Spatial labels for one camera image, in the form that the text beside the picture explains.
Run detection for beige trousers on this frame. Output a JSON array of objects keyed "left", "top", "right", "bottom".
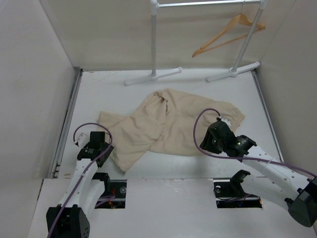
[{"left": 98, "top": 89, "right": 245, "bottom": 173}]

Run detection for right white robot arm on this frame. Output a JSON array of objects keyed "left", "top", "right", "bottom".
[{"left": 196, "top": 118, "right": 317, "bottom": 228}]

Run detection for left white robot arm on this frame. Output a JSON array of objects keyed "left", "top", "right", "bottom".
[{"left": 46, "top": 130, "right": 114, "bottom": 238}]

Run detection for wooden clothes hanger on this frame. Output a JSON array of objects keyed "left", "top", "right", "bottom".
[{"left": 192, "top": 13, "right": 253, "bottom": 58}]

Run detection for white metal clothes rack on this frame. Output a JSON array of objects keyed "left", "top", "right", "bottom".
[{"left": 124, "top": 0, "right": 268, "bottom": 86}]

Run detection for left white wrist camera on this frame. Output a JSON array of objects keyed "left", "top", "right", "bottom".
[{"left": 74, "top": 133, "right": 89, "bottom": 148}]

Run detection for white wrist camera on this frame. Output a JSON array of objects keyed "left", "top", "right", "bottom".
[
  {"left": 74, "top": 133, "right": 89, "bottom": 148},
  {"left": 221, "top": 118, "right": 231, "bottom": 126}
]

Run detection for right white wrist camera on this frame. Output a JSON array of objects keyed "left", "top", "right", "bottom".
[{"left": 221, "top": 118, "right": 231, "bottom": 126}]

